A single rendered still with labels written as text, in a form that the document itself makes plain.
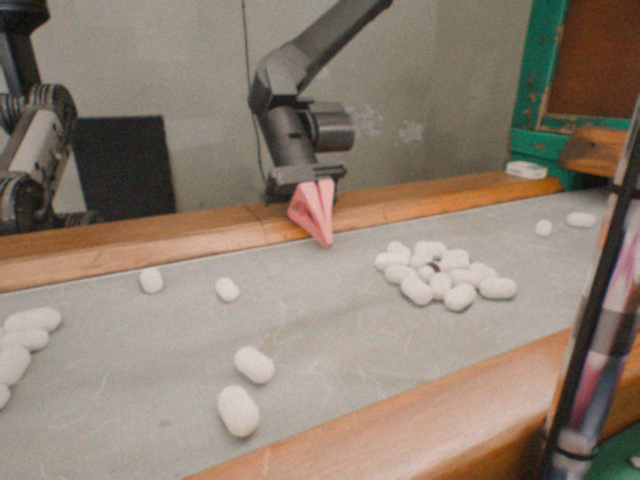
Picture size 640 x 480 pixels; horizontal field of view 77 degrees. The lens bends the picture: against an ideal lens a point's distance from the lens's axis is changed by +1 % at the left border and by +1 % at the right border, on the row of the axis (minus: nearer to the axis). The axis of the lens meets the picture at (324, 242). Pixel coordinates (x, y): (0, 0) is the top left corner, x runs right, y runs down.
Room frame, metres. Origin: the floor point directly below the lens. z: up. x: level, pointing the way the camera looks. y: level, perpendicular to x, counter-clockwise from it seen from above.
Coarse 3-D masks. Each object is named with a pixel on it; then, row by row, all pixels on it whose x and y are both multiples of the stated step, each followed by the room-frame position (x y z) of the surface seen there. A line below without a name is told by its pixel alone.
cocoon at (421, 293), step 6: (408, 276) 0.35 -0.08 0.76; (414, 276) 0.35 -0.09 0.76; (402, 282) 0.35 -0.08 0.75; (408, 282) 0.34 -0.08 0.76; (414, 282) 0.34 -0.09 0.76; (420, 282) 0.33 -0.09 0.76; (402, 288) 0.34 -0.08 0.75; (408, 288) 0.34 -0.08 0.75; (414, 288) 0.33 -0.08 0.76; (420, 288) 0.33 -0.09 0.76; (426, 288) 0.33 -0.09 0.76; (408, 294) 0.33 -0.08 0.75; (414, 294) 0.33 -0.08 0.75; (420, 294) 0.32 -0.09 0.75; (426, 294) 0.32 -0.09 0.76; (432, 294) 0.33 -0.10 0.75; (414, 300) 0.33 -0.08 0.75; (420, 300) 0.32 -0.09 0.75; (426, 300) 0.32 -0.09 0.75
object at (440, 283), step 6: (438, 276) 0.35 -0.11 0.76; (444, 276) 0.35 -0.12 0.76; (432, 282) 0.34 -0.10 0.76; (438, 282) 0.34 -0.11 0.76; (444, 282) 0.34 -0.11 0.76; (450, 282) 0.35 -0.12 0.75; (432, 288) 0.34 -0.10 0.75; (438, 288) 0.33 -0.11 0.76; (444, 288) 0.33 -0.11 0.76; (438, 294) 0.33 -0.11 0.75; (444, 294) 0.33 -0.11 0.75
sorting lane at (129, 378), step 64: (256, 256) 0.44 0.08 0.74; (320, 256) 0.44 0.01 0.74; (512, 256) 0.44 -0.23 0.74; (576, 256) 0.44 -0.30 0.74; (0, 320) 0.30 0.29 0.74; (64, 320) 0.30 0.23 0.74; (128, 320) 0.30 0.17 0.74; (192, 320) 0.30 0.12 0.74; (256, 320) 0.30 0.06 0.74; (320, 320) 0.30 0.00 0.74; (384, 320) 0.30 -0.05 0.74; (448, 320) 0.30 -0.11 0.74; (512, 320) 0.30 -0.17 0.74; (64, 384) 0.22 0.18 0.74; (128, 384) 0.22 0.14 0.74; (192, 384) 0.22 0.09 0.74; (256, 384) 0.22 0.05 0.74; (320, 384) 0.22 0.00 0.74; (384, 384) 0.22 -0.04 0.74; (0, 448) 0.17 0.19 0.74; (64, 448) 0.17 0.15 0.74; (128, 448) 0.17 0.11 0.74; (192, 448) 0.17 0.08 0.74; (256, 448) 0.17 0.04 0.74
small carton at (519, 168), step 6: (510, 162) 0.78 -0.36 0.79; (516, 162) 0.78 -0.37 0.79; (522, 162) 0.78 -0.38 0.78; (510, 168) 0.77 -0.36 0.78; (516, 168) 0.76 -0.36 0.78; (522, 168) 0.75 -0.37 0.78; (528, 168) 0.73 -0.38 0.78; (534, 168) 0.73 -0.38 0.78; (540, 168) 0.73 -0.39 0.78; (546, 168) 0.74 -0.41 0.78; (516, 174) 0.75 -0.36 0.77; (522, 174) 0.74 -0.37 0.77; (528, 174) 0.73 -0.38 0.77; (534, 174) 0.72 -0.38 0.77; (540, 174) 0.73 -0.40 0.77
